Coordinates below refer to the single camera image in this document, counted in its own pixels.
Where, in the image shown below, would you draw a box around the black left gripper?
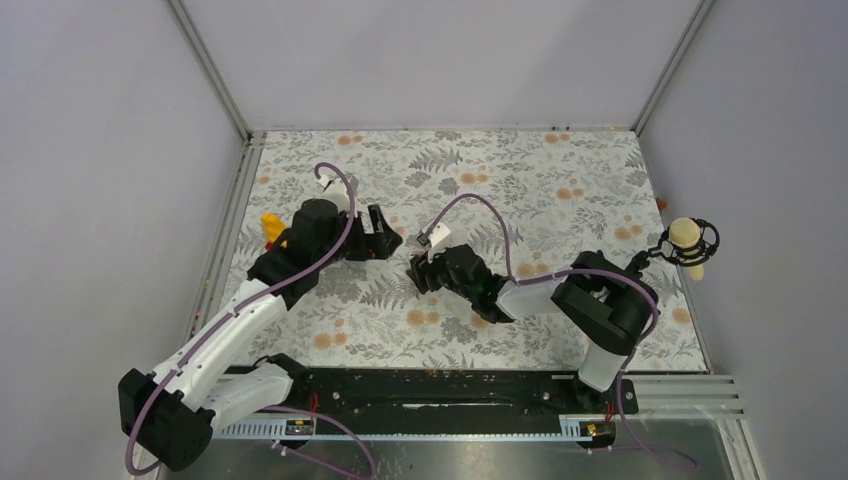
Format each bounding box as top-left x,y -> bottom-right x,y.
316,204 -> 402,269

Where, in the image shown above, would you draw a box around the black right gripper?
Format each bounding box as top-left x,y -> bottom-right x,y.
407,241 -> 477,302

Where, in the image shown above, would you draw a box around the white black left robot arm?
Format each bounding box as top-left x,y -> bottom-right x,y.
118,199 -> 402,476

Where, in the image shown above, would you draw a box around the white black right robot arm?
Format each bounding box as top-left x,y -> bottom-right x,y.
407,223 -> 658,412

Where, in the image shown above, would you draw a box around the floral patterned table mat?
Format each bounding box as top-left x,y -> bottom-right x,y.
215,128 -> 709,372

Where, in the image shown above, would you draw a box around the yellow blue toy blocks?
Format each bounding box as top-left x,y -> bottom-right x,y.
260,212 -> 287,250

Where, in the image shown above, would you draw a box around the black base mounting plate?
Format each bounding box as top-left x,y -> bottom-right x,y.
281,367 -> 639,428

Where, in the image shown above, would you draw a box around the beige foam microphone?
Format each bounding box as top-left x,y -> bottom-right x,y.
658,217 -> 720,281

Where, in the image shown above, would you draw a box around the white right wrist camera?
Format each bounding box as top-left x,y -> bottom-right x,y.
416,222 -> 453,259

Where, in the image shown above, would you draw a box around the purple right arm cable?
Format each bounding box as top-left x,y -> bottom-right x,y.
415,193 -> 664,352

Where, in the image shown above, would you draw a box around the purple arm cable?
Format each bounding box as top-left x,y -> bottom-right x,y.
124,162 -> 379,478
415,193 -> 664,352

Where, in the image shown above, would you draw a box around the slotted metal cable duct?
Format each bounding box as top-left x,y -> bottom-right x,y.
213,415 -> 616,443

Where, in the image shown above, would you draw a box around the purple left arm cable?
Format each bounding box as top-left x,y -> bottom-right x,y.
124,162 -> 379,478

